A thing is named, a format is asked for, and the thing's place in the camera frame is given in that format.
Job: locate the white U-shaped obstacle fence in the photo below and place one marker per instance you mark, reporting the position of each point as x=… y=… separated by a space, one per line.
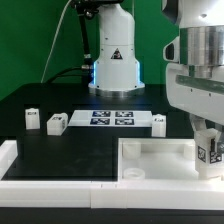
x=200 y=194

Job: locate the white square tabletop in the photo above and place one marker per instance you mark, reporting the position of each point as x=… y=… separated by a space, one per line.
x=156 y=158

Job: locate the white fiducial marker plate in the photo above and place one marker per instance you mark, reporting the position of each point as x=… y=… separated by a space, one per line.
x=111 y=118

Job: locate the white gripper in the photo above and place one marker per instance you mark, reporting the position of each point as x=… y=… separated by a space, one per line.
x=202 y=98

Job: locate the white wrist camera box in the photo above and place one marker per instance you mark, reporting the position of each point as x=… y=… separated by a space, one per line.
x=171 y=52

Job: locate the black camera stand pole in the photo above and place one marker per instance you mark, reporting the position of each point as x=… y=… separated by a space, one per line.
x=86 y=10

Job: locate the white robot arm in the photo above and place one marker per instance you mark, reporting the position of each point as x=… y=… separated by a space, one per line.
x=195 y=60

